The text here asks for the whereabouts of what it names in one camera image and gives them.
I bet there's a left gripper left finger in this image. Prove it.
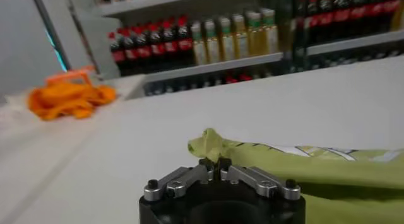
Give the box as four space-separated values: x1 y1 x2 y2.
143 158 217 203

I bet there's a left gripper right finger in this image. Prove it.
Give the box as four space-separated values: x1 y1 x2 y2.
217 158 302 201

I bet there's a yellow-green t-shirt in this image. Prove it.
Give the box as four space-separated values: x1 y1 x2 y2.
187 127 404 224

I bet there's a white side table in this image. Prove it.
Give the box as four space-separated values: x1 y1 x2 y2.
0 73 148 134

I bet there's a white drinks display shelf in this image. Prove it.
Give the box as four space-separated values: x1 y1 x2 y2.
64 0 297 97
290 0 404 71

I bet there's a yellow tea bottle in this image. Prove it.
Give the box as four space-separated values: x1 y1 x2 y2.
190 21 208 66
203 19 221 64
232 13 249 59
260 8 279 55
217 16 235 62
391 4 404 32
245 11 264 57

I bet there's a crumpled orange cloth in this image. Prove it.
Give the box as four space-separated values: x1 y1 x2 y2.
27 81 117 121

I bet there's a black vertical shelf post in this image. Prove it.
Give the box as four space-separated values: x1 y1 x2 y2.
274 0 309 74

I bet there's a black slanted frame bar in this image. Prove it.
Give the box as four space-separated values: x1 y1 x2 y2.
30 0 72 71

